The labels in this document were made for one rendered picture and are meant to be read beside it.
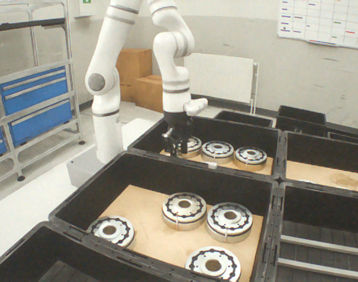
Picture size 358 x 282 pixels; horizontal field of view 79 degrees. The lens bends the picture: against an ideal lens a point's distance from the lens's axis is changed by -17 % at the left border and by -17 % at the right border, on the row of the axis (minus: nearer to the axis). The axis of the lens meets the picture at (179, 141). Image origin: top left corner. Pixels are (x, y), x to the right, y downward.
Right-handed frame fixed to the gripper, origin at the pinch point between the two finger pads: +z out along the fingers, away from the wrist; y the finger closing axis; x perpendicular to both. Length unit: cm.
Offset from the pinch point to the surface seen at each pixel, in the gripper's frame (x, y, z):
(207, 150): 4.9, -9.1, 2.6
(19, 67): -265, -89, -6
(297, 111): 26, -157, 37
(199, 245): 18.2, 24.9, 5.1
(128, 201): -3.9, 20.5, 4.3
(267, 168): 24.4, -12.3, 6.2
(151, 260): 16.7, 39.0, -5.4
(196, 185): 11.1, 11.8, 0.1
